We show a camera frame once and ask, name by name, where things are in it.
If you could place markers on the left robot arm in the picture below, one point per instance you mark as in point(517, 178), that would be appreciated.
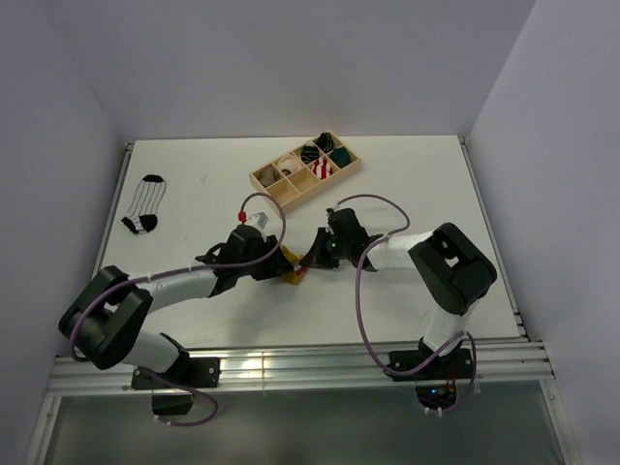
point(105, 321)

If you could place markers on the red white striped rolled sock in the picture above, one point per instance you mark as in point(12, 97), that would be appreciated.
point(321, 168)

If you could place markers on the cream rolled sock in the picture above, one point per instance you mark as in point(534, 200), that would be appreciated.
point(289, 164)

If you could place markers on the beige rolled sock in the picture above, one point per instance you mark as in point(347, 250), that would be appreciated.
point(268, 176)

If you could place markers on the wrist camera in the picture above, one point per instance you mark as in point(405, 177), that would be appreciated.
point(331, 214)
point(257, 221)

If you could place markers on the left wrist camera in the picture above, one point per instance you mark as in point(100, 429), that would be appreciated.
point(257, 221)

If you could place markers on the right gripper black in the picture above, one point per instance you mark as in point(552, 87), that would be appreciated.
point(317, 257)

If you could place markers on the aluminium frame rail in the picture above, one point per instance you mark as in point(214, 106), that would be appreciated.
point(299, 368)

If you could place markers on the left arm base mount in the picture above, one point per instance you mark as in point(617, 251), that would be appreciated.
point(170, 398)

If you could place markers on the black striped rolled sock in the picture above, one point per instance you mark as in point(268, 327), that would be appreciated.
point(325, 142)

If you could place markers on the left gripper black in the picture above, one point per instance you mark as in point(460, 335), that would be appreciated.
point(276, 265)

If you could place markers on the white black striped sock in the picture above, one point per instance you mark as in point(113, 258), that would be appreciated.
point(142, 214)

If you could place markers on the wooden compartment tray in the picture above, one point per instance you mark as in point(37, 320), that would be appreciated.
point(302, 186)

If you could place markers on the black white rolled sock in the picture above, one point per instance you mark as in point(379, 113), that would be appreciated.
point(309, 153)

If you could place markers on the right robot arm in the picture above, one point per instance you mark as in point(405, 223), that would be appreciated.
point(454, 270)

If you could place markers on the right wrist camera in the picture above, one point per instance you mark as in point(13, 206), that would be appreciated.
point(331, 214)

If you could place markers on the dark green rolled sock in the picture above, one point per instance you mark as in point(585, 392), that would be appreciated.
point(341, 157)

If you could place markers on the yellow sock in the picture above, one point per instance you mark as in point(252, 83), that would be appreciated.
point(295, 276)

